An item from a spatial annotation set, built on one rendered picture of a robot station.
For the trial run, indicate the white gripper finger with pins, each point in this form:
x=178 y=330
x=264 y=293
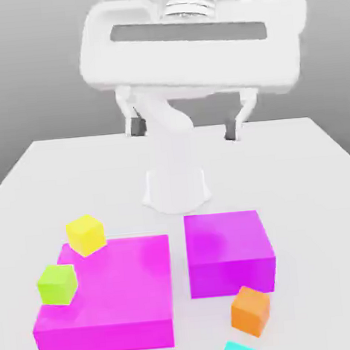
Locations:
x=135 y=127
x=231 y=129

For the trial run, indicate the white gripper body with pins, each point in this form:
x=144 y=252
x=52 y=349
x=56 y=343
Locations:
x=189 y=63

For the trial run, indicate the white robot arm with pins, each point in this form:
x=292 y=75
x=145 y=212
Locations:
x=176 y=187

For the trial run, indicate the small yellow cube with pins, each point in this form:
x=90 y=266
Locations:
x=85 y=235

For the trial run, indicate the small lime green cube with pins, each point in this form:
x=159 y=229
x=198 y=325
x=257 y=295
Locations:
x=56 y=285

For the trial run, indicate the small orange cube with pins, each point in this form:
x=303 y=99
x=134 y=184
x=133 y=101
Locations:
x=249 y=312

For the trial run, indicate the large purple box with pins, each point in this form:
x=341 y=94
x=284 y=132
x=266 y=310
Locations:
x=226 y=254

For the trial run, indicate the large flat pink box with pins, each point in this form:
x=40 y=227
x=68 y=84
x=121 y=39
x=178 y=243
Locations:
x=119 y=290

